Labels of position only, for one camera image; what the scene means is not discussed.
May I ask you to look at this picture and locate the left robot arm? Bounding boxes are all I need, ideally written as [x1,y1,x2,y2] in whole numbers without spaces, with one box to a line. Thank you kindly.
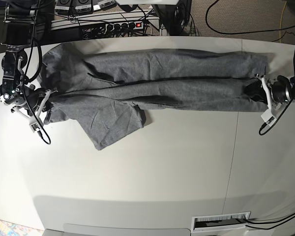
[244,0,295,104]

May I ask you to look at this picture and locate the black cable pair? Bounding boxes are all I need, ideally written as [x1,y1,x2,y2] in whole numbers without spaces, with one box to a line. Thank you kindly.
[244,208,295,231]

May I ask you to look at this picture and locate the white table leg column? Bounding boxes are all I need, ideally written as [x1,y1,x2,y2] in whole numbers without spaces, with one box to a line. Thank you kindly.
[159,17,168,36]

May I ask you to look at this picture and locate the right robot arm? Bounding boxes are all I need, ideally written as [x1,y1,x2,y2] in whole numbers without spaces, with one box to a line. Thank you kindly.
[0,0,55,129]

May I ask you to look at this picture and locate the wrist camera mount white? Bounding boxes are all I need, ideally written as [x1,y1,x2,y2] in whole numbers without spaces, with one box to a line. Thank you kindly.
[11,87,57,133]
[255,74,293,130]

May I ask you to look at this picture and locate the black power strip red switch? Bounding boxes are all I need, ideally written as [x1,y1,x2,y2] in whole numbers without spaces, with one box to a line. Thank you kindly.
[100,22,144,32]

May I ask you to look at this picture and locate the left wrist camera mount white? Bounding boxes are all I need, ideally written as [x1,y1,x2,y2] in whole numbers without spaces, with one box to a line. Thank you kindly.
[255,74,293,130]

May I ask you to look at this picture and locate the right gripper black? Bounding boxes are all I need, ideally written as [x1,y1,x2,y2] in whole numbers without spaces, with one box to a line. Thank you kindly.
[0,85,53,124]

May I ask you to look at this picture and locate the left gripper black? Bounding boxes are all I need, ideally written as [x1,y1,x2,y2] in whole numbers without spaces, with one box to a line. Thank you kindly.
[244,76,293,103]

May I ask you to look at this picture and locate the grey T-shirt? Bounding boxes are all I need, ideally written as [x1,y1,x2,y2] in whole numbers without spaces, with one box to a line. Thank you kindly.
[39,44,268,150]

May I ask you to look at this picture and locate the yellow cable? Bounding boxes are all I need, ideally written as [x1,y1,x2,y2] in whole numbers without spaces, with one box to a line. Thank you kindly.
[279,0,287,37]

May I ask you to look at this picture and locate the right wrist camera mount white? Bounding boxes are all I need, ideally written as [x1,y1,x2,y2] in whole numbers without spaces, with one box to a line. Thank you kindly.
[11,87,57,133]

